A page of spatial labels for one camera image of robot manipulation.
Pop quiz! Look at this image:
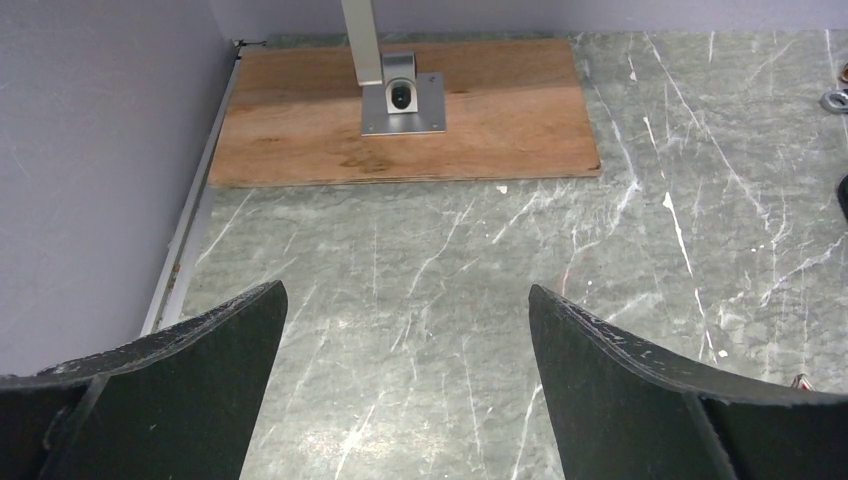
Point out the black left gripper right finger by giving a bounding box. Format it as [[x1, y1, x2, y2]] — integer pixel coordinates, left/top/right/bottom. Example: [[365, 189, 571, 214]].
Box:
[[528, 285, 847, 479]]

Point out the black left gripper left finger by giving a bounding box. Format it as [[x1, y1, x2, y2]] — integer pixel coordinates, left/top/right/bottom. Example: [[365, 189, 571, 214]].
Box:
[[1, 280, 288, 479]]

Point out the black poker set case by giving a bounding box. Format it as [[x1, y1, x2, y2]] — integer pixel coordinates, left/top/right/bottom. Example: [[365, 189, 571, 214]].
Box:
[[836, 175, 848, 220]]

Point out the brown wooden board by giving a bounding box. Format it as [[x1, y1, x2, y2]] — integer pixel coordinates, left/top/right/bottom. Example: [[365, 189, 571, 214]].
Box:
[[208, 38, 601, 187]]

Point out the silver metal stand bracket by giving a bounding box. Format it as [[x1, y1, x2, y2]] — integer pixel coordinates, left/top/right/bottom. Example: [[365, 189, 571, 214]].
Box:
[[341, 0, 447, 136]]

